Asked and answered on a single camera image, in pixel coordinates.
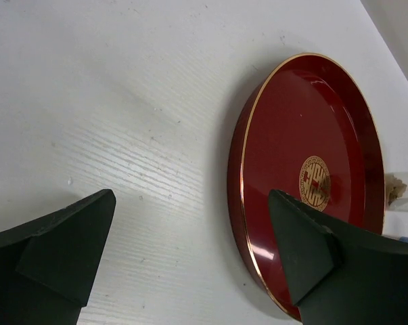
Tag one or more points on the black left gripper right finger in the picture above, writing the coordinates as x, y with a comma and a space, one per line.
338, 273

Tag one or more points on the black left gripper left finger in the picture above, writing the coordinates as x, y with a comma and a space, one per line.
48, 265

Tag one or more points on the clear spice jar black cap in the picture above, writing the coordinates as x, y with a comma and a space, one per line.
396, 191

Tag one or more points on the red round tray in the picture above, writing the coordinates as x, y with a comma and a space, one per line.
308, 131

